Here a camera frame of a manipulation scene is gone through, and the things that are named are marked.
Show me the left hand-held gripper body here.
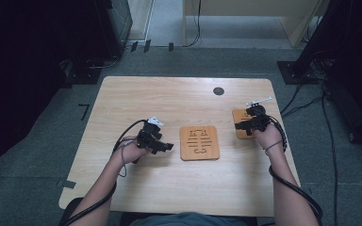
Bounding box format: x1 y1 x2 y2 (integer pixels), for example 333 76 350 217
136 116 165 155

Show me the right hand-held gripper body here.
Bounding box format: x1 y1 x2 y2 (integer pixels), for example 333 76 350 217
245 96 273 137

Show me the carved wooden trivet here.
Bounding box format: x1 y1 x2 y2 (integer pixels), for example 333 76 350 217
179 125 221 162
231 107 259 140

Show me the person's right hand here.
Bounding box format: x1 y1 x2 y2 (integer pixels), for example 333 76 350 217
252 122 287 153

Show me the person's left hand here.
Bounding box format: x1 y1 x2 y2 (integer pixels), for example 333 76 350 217
115 135 153 166

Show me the grey wrist band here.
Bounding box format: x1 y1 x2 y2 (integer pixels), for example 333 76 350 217
263 139 285 156

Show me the angled black floor tape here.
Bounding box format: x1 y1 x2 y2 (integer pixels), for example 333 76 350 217
77 103 91 121

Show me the person's blue grey clothing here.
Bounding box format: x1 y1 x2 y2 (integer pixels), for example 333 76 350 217
128 211 250 226

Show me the black stand base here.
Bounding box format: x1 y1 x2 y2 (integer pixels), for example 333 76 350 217
61 58 103 86

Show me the grey floor tape patch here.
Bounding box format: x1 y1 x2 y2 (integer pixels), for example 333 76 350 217
56 177 77 190

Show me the black equipment case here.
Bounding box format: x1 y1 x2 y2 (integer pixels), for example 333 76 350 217
323 74 362 150

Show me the light wooden cabinet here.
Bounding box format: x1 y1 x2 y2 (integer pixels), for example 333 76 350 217
182 0 332 49

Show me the black cabinet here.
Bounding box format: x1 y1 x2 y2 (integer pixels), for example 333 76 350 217
105 0 134 59

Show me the dark curtain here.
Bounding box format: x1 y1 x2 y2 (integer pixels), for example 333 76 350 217
0 0 112 192

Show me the thin grey cord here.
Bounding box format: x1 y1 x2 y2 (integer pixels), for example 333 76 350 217
116 139 136 178

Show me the black stand with base plate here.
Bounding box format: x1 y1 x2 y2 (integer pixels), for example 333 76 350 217
276 0 354 86

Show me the long black floor cable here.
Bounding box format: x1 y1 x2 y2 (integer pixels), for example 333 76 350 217
321 82 341 226

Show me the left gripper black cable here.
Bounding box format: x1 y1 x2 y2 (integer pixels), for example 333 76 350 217
58 118 149 226

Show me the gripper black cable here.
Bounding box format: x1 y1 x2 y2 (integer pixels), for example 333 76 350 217
258 114 324 226
58 118 149 226

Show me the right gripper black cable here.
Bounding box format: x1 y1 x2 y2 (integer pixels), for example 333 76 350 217
258 114 324 226

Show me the black hanging cable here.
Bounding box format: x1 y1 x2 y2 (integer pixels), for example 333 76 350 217
186 0 203 48

